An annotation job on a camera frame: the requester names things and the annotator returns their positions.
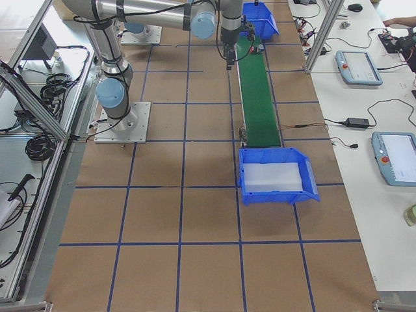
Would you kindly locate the black power adapter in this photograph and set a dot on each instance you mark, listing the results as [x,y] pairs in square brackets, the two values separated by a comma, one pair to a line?
[358,123]

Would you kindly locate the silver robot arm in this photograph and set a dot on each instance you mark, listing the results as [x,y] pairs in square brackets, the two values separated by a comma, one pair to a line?
[180,21]
[231,21]

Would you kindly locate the teach pendant far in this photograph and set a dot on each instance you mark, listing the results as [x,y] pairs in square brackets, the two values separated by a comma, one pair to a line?
[357,68]

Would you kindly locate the green conveyor belt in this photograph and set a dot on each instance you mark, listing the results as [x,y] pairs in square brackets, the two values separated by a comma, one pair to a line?
[260,129]

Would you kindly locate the teach pendant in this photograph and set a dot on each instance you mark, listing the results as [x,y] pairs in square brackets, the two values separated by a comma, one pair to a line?
[395,156]
[357,68]

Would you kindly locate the left blue plastic bin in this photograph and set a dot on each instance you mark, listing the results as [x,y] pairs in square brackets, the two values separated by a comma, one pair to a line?
[262,19]

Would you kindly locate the aluminium frame post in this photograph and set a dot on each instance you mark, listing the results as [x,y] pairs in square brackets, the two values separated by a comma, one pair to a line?
[322,35]

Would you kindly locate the teach pendant near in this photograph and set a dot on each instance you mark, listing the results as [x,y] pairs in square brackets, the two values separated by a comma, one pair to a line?
[395,156]

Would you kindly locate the blue plastic bin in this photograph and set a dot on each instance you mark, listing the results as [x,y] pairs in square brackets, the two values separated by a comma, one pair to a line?
[262,19]
[276,175]

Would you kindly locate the right blue plastic bin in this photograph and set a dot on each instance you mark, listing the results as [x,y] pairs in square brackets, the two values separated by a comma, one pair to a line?
[276,175]

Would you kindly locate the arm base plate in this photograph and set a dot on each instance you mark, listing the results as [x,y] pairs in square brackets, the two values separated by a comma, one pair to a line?
[133,128]
[147,35]

